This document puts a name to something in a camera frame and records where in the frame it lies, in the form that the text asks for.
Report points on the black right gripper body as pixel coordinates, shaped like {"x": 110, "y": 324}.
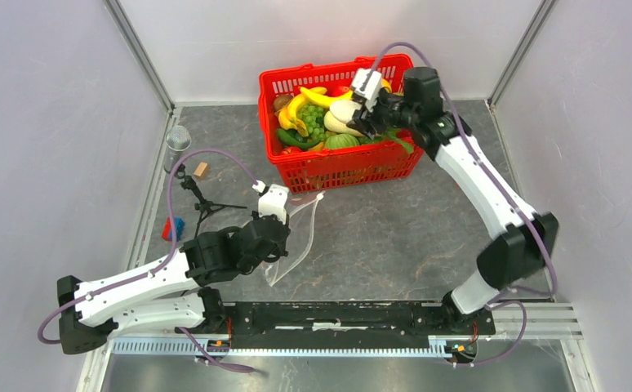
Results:
{"x": 386, "y": 113}

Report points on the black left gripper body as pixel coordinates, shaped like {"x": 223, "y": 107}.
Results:
{"x": 249, "y": 266}

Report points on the clear zip top bag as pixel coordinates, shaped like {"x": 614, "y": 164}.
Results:
{"x": 302, "y": 214}

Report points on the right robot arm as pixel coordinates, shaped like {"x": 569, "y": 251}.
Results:
{"x": 522, "y": 238}

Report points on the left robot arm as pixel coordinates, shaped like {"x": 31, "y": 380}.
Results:
{"x": 93, "y": 311}

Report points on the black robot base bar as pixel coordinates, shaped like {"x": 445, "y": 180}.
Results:
{"x": 309, "y": 325}

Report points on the white long squash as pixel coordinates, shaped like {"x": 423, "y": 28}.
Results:
{"x": 339, "y": 116}

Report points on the black mini tripod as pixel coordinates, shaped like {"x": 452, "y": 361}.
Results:
{"x": 203, "y": 206}

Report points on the yellow banana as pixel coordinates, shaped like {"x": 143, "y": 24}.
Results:
{"x": 322, "y": 100}
{"x": 287, "y": 116}

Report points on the green grape bunch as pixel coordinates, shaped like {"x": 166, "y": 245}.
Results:
{"x": 312, "y": 116}

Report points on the red plastic basket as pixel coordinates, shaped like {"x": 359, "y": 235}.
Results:
{"x": 318, "y": 168}

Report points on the small wooden block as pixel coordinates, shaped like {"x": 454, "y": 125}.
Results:
{"x": 201, "y": 171}

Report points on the red blue toy brick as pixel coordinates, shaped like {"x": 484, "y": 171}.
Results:
{"x": 173, "y": 228}

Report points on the dark green cucumber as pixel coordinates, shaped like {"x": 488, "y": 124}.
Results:
{"x": 288, "y": 139}

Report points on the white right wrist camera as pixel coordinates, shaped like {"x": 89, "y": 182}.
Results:
{"x": 365, "y": 87}

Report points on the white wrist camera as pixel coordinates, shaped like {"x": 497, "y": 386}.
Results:
{"x": 365, "y": 87}
{"x": 272, "y": 200}

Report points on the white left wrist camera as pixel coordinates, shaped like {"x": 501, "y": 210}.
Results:
{"x": 272, "y": 200}

